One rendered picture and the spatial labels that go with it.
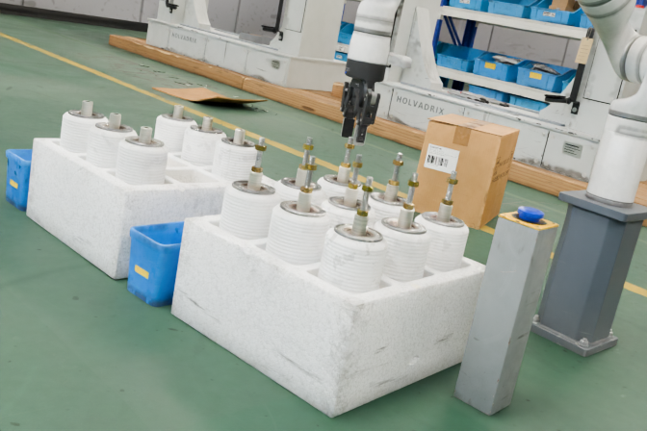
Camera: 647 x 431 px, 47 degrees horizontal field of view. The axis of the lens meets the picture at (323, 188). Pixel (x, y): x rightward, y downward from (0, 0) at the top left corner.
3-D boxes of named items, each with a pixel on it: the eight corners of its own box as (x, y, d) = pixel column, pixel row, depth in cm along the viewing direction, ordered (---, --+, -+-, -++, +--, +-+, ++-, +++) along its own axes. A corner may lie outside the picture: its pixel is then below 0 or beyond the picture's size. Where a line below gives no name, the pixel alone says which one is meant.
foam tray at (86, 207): (171, 206, 196) (181, 139, 191) (268, 259, 170) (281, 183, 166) (25, 215, 168) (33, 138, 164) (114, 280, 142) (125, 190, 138)
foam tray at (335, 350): (317, 281, 162) (332, 202, 158) (470, 359, 138) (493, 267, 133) (169, 313, 133) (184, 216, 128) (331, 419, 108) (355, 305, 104)
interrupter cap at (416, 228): (435, 236, 121) (436, 232, 121) (400, 237, 117) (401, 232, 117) (405, 220, 127) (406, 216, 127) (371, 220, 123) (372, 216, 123)
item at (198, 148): (199, 197, 182) (211, 125, 178) (223, 210, 176) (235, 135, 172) (166, 199, 175) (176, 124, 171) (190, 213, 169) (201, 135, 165)
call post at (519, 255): (474, 385, 128) (519, 212, 120) (510, 404, 123) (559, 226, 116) (452, 395, 122) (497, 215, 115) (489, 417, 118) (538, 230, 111)
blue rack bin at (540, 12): (556, 26, 652) (561, 1, 647) (596, 33, 626) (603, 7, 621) (526, 18, 617) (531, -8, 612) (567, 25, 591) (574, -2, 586)
